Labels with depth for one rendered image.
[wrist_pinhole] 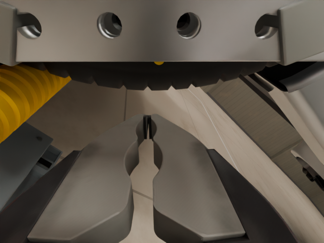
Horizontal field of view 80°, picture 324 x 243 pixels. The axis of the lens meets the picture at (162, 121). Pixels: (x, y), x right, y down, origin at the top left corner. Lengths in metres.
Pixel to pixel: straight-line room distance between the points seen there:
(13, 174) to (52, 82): 0.32
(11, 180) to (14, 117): 0.34
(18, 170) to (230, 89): 6.85
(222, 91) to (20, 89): 6.91
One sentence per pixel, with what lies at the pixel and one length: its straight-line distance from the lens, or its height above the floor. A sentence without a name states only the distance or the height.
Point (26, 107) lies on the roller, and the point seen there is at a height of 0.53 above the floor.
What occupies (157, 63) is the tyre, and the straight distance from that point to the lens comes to 0.21.
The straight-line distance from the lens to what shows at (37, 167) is 0.66.
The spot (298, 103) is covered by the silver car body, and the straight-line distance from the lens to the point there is 0.38.
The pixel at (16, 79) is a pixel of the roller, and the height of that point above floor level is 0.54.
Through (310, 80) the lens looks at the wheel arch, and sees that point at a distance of 0.36.
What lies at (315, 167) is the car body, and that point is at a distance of 2.63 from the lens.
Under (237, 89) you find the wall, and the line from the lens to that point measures 7.25.
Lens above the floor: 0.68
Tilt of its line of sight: 21 degrees down
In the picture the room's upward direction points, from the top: 49 degrees clockwise
